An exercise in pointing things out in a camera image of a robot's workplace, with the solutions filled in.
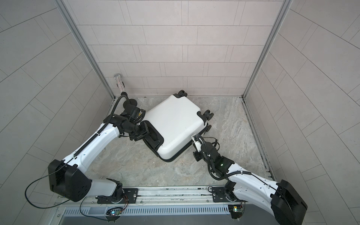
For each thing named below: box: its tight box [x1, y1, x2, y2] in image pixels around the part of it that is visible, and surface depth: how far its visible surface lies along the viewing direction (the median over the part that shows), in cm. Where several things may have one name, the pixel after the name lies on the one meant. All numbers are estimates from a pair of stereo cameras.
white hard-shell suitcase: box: [141, 90, 215, 162], surface depth 78 cm
